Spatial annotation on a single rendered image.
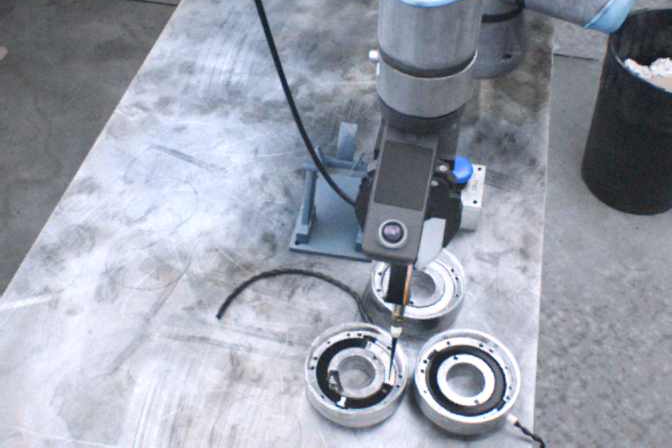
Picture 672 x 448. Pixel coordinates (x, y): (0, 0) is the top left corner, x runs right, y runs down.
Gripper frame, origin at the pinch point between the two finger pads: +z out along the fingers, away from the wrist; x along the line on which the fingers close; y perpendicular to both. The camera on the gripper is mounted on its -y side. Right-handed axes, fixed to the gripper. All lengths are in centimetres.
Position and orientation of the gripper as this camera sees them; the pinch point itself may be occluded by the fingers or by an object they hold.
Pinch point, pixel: (402, 264)
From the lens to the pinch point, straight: 77.7
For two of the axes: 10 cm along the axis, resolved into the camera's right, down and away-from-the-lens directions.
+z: 0.0, 6.7, 7.4
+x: -9.8, -1.4, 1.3
